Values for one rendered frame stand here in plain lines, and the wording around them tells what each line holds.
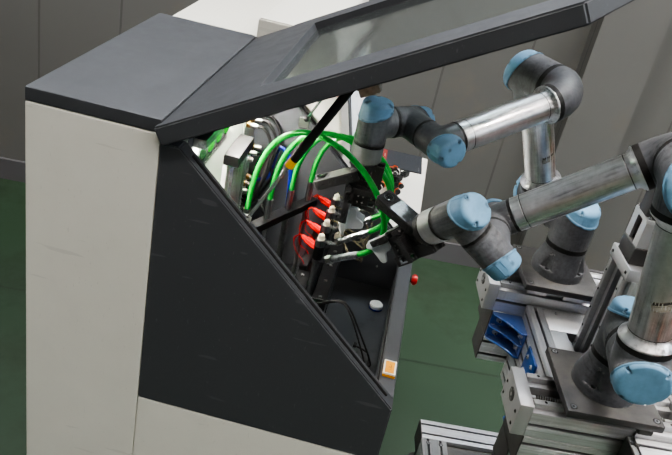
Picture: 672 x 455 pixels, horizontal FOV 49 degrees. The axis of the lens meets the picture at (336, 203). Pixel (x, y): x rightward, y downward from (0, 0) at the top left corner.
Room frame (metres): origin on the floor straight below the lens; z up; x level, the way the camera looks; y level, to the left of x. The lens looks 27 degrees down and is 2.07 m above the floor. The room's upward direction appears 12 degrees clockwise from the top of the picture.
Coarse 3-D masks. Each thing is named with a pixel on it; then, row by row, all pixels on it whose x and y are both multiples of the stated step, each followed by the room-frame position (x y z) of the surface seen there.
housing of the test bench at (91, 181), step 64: (256, 0) 2.51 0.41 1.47; (128, 64) 1.55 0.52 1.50; (192, 64) 1.64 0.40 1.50; (64, 128) 1.31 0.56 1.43; (128, 128) 1.30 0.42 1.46; (64, 192) 1.31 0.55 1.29; (128, 192) 1.30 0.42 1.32; (64, 256) 1.31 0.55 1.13; (128, 256) 1.30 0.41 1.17; (64, 320) 1.31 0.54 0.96; (128, 320) 1.30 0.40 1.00; (64, 384) 1.31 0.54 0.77; (128, 384) 1.30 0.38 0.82; (64, 448) 1.31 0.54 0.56; (128, 448) 1.30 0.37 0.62
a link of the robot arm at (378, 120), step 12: (372, 96) 1.63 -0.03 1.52; (360, 108) 1.61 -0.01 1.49; (372, 108) 1.58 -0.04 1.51; (384, 108) 1.59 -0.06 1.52; (360, 120) 1.60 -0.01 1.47; (372, 120) 1.58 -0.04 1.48; (384, 120) 1.59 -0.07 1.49; (396, 120) 1.61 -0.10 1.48; (360, 132) 1.59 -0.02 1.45; (372, 132) 1.58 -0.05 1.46; (384, 132) 1.59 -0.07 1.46; (396, 132) 1.61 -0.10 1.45; (360, 144) 1.59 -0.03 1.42; (372, 144) 1.58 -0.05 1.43; (384, 144) 1.61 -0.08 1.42
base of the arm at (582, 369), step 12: (588, 360) 1.38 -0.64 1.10; (600, 360) 1.36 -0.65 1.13; (576, 372) 1.39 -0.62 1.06; (588, 372) 1.36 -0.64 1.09; (600, 372) 1.35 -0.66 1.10; (576, 384) 1.37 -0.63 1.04; (588, 384) 1.35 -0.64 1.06; (600, 384) 1.34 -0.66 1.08; (588, 396) 1.34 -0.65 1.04; (600, 396) 1.33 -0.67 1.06; (612, 396) 1.32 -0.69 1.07
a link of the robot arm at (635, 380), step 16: (656, 160) 1.33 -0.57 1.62; (656, 176) 1.30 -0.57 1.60; (656, 192) 1.27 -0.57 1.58; (656, 208) 1.25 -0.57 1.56; (656, 224) 1.26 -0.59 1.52; (656, 240) 1.25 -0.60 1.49; (656, 256) 1.24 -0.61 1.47; (656, 272) 1.23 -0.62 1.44; (640, 288) 1.26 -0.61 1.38; (656, 288) 1.23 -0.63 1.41; (640, 304) 1.24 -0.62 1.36; (656, 304) 1.22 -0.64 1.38; (640, 320) 1.23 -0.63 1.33; (656, 320) 1.22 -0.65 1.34; (624, 336) 1.25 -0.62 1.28; (640, 336) 1.23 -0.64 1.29; (656, 336) 1.22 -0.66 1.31; (608, 352) 1.29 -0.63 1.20; (624, 352) 1.23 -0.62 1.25; (640, 352) 1.21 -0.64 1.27; (656, 352) 1.21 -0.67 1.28; (624, 368) 1.20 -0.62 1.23; (640, 368) 1.19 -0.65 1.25; (656, 368) 1.19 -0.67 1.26; (624, 384) 1.20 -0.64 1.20; (640, 384) 1.19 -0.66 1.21; (656, 384) 1.19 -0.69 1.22; (640, 400) 1.20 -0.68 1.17; (656, 400) 1.19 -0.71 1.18
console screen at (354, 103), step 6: (354, 96) 2.22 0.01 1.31; (348, 102) 2.11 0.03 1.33; (354, 102) 2.21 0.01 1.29; (360, 102) 2.34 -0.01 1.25; (348, 108) 2.11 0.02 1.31; (354, 108) 2.21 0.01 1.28; (348, 114) 2.11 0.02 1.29; (354, 114) 2.20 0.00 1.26; (354, 120) 2.20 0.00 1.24; (354, 126) 2.19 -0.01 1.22; (354, 132) 2.19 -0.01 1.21
